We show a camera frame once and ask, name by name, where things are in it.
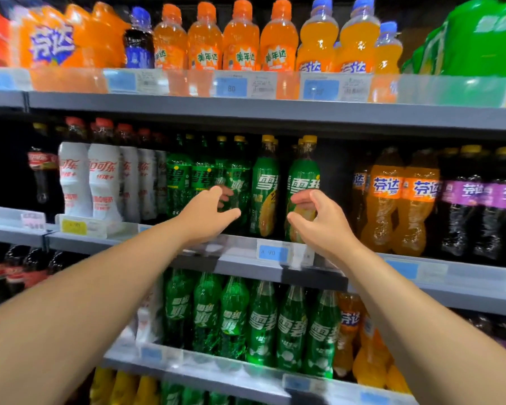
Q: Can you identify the large cola bottle blue cap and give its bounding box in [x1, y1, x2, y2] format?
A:
[122, 6, 156, 71]

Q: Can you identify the person's left hand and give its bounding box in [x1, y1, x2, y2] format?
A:
[173, 185, 243, 248]

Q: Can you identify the orange Fanta multipack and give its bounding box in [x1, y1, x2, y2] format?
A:
[8, 2, 133, 71]

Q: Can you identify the row of small green bottles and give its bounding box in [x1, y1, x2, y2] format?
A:
[160, 379, 264, 405]

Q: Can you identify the green soda bottle yellow cap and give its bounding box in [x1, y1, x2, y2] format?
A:
[285, 134, 322, 244]

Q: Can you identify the person's left forearm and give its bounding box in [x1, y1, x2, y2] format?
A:
[0, 219, 205, 405]

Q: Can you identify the row of yellow drink bottles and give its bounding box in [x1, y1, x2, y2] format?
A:
[88, 367, 162, 405]

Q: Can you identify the person's right hand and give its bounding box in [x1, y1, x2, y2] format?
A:
[287, 190, 361, 267]

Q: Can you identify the row of green soda bottles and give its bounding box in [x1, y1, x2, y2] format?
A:
[162, 269, 344, 381]

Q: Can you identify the person's right forearm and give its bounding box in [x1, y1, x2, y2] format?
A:
[337, 240, 506, 405]

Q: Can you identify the grey store shelving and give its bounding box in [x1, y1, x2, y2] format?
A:
[0, 67, 506, 405]

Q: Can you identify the row of dark green bottles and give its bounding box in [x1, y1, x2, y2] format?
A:
[162, 130, 255, 237]

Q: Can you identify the row of purple label bottles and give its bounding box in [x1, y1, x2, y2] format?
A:
[462, 310, 506, 361]

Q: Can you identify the small orange bottle blue cap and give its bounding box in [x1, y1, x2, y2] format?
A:
[371, 21, 404, 78]

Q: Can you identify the purple label bottle yellow cap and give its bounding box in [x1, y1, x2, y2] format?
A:
[476, 147, 506, 268]
[441, 146, 487, 260]

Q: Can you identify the orange soda bottle dark cap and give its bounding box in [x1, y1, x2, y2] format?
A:
[393, 150, 442, 258]
[360, 147, 405, 254]
[349, 156, 374, 235]

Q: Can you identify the white cola bottle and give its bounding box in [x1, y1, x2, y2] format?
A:
[135, 278, 166, 344]

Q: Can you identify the row of dark cola bottles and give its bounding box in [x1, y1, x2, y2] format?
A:
[27, 122, 65, 221]
[0, 240, 87, 311]

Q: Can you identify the orange soda bottle blue cap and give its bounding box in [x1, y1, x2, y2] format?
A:
[335, 0, 381, 76]
[295, 0, 340, 75]

